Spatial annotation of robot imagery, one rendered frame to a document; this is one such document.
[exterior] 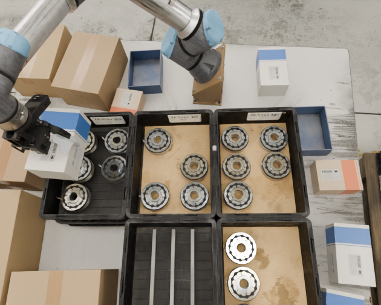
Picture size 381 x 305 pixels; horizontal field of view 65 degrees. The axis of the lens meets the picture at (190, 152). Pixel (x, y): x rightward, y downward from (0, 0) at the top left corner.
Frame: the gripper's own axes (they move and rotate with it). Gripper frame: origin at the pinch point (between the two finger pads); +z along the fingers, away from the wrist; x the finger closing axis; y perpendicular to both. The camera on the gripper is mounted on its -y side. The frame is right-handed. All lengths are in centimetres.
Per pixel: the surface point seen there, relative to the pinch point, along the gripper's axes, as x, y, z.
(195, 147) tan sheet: 39.2, -11.8, 27.9
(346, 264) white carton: 95, 25, 32
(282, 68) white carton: 73, -54, 32
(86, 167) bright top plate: -1.0, 0.3, 25.0
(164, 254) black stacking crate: 32, 28, 28
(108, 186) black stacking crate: 7.8, 6.2, 28.0
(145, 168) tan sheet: 20.9, -1.9, 27.9
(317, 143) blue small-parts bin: 90, -23, 41
